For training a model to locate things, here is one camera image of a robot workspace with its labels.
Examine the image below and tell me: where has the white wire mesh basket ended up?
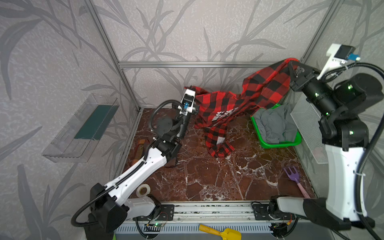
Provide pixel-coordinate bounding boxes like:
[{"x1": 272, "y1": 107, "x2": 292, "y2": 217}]
[{"x1": 291, "y1": 92, "x2": 328, "y2": 164}]

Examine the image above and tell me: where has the white tape roll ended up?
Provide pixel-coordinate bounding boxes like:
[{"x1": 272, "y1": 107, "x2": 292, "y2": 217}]
[{"x1": 136, "y1": 184, "x2": 151, "y2": 198}]

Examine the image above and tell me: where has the red black plaid shirt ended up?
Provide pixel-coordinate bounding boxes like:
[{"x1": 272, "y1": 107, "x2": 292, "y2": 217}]
[{"x1": 189, "y1": 58, "x2": 296, "y2": 158}]

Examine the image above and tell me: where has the aluminium front rail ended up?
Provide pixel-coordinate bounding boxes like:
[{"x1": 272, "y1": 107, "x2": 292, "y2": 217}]
[{"x1": 92, "y1": 200, "x2": 343, "y2": 224}]

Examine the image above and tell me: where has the yellow toy shovel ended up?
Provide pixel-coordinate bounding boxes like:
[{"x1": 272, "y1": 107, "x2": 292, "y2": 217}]
[{"x1": 199, "y1": 224, "x2": 242, "y2": 240}]

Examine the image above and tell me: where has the green plastic basket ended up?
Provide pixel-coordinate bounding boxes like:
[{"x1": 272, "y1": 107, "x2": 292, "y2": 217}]
[{"x1": 251, "y1": 104, "x2": 302, "y2": 149}]

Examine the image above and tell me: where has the folded brown plaid shirt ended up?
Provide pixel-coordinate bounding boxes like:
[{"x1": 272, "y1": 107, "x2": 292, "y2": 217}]
[{"x1": 129, "y1": 139, "x2": 177, "y2": 168}]

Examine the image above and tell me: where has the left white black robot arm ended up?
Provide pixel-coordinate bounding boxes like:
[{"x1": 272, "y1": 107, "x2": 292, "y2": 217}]
[{"x1": 71, "y1": 100, "x2": 199, "y2": 233}]

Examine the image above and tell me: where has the aluminium frame crossbar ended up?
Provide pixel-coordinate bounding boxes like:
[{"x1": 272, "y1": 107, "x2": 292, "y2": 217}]
[{"x1": 118, "y1": 61, "x2": 275, "y2": 69}]

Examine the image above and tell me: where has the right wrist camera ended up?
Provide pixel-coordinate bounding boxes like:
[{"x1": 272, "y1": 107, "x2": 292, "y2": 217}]
[{"x1": 317, "y1": 44, "x2": 361, "y2": 80}]

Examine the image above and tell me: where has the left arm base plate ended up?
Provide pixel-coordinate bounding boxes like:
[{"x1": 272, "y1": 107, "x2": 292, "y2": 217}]
[{"x1": 137, "y1": 204, "x2": 175, "y2": 222}]

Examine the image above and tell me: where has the grey long sleeve shirt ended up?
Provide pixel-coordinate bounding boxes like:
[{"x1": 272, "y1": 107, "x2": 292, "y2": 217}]
[{"x1": 253, "y1": 104, "x2": 298, "y2": 145}]

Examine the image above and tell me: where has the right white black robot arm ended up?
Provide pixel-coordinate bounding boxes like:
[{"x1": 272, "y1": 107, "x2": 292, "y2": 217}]
[{"x1": 274, "y1": 61, "x2": 384, "y2": 239}]

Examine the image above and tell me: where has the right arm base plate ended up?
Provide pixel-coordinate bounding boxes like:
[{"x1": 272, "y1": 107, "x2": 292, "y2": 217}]
[{"x1": 251, "y1": 202, "x2": 296, "y2": 222}]

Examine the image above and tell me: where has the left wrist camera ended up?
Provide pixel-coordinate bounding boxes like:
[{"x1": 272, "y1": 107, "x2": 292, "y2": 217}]
[{"x1": 178, "y1": 89, "x2": 196, "y2": 115}]

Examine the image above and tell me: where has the clear plastic wall tray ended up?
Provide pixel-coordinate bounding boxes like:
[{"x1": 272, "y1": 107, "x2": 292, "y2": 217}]
[{"x1": 42, "y1": 94, "x2": 120, "y2": 163}]

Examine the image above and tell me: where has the purple pink toy fork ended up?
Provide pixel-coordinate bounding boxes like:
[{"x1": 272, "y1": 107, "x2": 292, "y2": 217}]
[{"x1": 284, "y1": 166, "x2": 310, "y2": 199}]

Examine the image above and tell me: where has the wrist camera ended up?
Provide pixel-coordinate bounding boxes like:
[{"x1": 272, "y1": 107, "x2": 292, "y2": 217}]
[
  {"x1": 178, "y1": 89, "x2": 196, "y2": 115},
  {"x1": 317, "y1": 44, "x2": 361, "y2": 80}
]

